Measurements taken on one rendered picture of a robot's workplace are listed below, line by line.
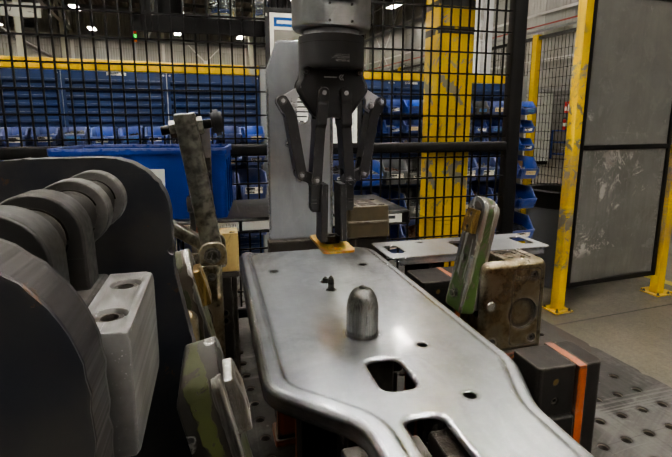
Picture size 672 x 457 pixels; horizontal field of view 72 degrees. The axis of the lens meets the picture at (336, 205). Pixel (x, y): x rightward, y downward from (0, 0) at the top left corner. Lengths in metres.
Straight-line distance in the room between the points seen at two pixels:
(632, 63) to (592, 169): 0.69
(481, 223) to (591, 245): 2.93
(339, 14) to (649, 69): 3.22
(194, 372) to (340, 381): 0.20
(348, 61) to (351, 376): 0.32
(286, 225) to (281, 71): 0.26
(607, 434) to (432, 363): 0.57
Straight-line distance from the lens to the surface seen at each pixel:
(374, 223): 0.84
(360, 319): 0.46
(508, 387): 0.42
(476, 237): 0.57
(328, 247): 0.55
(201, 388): 0.23
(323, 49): 0.52
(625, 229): 3.71
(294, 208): 0.83
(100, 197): 0.19
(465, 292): 0.58
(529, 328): 0.63
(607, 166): 3.45
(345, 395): 0.38
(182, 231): 0.54
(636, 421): 1.02
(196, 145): 0.52
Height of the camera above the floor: 1.21
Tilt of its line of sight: 10 degrees down
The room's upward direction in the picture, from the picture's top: straight up
